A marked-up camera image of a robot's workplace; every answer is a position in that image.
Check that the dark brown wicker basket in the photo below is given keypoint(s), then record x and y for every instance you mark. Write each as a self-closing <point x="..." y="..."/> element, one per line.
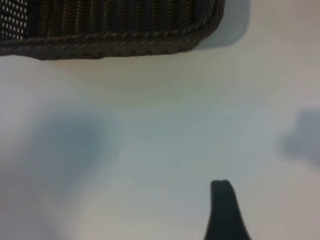
<point x="112" y="42"/>

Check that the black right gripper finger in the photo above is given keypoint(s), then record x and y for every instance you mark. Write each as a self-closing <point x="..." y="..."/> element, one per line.
<point x="225" y="215"/>

